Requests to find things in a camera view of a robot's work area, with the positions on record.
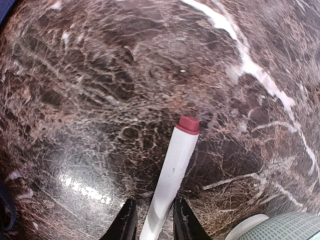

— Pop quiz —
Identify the navy blue student backpack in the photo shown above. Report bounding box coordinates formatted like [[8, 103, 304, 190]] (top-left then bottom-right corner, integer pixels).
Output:
[[0, 0, 17, 237]]

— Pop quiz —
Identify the white marker red cap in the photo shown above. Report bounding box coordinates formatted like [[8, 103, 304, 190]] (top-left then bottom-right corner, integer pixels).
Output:
[[139, 116, 200, 240]]

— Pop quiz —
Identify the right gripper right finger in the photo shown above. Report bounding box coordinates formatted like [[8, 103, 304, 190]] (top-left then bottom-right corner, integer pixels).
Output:
[[173, 197, 211, 240]]

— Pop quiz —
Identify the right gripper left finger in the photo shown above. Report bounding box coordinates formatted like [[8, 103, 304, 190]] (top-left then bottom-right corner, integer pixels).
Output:
[[100, 198, 138, 240]]

